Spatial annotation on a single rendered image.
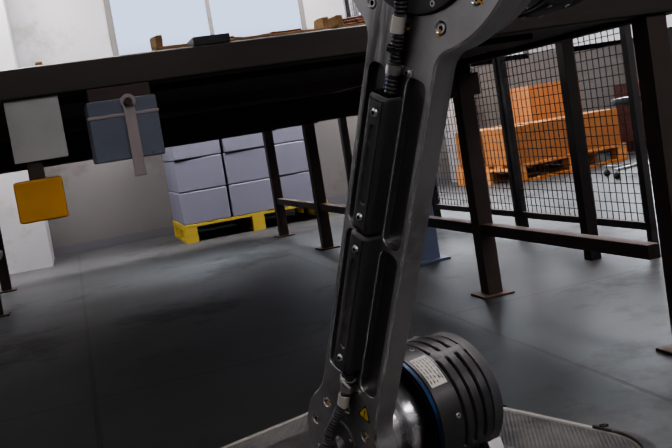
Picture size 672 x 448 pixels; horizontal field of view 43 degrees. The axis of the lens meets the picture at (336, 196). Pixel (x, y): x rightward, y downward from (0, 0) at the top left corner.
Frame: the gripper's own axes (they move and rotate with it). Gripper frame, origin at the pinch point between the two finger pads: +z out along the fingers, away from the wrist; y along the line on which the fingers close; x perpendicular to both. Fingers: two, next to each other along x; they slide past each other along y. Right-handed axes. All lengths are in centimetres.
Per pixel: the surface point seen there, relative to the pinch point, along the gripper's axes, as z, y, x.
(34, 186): 47, -21, 59
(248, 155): 36, 445, -123
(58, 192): 48, -22, 55
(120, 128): 36, -22, 44
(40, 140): 38, -19, 58
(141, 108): 32, -23, 39
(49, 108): 32, -19, 56
